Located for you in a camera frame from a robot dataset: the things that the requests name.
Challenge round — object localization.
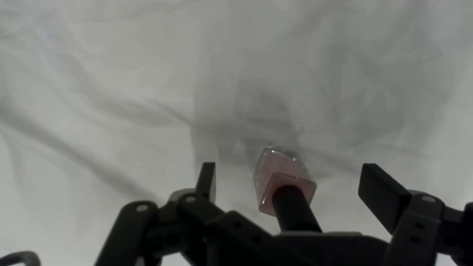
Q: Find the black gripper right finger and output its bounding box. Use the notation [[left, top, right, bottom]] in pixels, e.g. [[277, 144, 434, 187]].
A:
[[357, 165, 444, 266]]

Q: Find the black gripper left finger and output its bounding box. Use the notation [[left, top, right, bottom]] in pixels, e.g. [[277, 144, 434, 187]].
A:
[[93, 163, 276, 266]]

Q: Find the pink nail polish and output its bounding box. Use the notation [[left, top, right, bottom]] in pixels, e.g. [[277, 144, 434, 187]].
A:
[[254, 148, 320, 233]]

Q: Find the white tablecloth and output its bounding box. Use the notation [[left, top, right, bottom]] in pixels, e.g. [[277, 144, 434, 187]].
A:
[[0, 0, 473, 266]]

